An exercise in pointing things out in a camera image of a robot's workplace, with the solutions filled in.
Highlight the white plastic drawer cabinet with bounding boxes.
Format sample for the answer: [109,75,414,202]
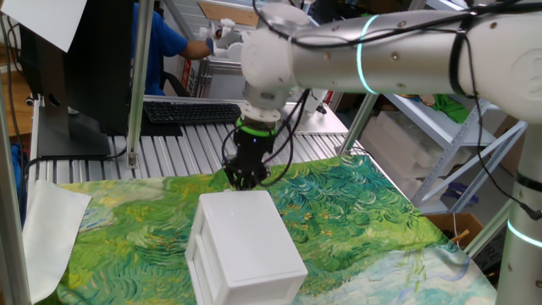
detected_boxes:
[185,189,309,305]

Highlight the bare person forearm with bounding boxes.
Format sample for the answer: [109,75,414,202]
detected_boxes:
[180,38,212,61]

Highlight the white foam blocks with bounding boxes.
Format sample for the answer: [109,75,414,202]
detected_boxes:
[359,110,434,200]

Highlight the black cable loop at gripper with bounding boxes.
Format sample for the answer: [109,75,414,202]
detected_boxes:
[219,88,312,187]

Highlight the green fabric item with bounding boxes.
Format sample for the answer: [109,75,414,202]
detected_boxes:
[431,93,472,125]

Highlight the black keyboard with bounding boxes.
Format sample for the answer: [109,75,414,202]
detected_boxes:
[142,101,243,125]

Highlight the blue fabric item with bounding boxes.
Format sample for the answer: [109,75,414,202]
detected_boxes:
[10,141,29,221]

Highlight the black table cable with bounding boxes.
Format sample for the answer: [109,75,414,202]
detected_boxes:
[23,146,128,204]

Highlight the white paper sheet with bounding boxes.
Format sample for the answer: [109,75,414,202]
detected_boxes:
[0,0,88,53]

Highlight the black office chair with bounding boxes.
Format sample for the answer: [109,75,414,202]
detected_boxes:
[160,70,190,97]

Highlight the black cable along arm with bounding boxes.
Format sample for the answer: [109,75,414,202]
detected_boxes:
[252,0,542,221]

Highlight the brown cardboard box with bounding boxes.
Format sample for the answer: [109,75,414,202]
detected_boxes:
[423,211,486,251]

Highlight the wooden stick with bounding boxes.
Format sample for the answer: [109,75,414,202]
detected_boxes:
[450,229,471,245]

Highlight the black computer monitor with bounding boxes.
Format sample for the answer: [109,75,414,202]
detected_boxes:
[19,0,135,158]

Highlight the white box with red label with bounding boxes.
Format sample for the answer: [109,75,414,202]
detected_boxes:
[323,89,340,112]
[175,57,213,99]

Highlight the green painted print tablecloth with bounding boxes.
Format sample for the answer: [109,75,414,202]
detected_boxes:
[20,154,499,305]

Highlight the aluminium frame post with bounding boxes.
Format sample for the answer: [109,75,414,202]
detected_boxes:
[0,75,33,305]
[337,92,380,156]

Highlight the white hand-held device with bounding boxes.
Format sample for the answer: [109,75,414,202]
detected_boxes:
[209,17,255,63]

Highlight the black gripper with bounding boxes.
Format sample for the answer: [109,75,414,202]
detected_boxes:
[222,125,277,191]

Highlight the person torso blue shirt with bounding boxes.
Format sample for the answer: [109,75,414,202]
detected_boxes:
[132,2,190,97]

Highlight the aluminium frame bracket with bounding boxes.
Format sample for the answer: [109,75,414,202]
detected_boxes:
[125,0,156,169]

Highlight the purple plastic item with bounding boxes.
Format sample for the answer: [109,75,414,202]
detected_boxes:
[444,181,480,207]

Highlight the grey metal shelf rack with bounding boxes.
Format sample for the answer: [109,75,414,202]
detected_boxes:
[383,92,528,214]

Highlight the brown cardboard sheet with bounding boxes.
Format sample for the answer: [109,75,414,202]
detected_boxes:
[197,2,261,28]

